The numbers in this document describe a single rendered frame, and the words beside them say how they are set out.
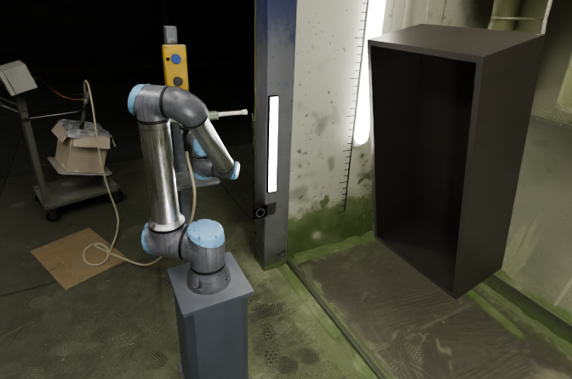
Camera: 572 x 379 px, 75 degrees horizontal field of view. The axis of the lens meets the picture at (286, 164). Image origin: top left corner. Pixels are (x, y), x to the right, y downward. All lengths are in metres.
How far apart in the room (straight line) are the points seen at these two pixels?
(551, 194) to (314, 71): 1.73
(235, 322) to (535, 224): 2.02
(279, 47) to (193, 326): 1.48
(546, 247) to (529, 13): 1.45
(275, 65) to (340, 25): 0.48
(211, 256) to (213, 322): 0.29
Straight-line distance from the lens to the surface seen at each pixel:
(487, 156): 1.71
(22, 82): 3.61
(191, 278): 1.70
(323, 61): 2.37
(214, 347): 1.85
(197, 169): 1.89
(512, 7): 2.89
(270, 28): 2.18
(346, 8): 2.42
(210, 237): 1.56
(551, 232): 2.90
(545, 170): 3.04
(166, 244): 1.65
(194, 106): 1.38
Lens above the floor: 1.78
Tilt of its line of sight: 23 degrees down
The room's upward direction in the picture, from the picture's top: 2 degrees clockwise
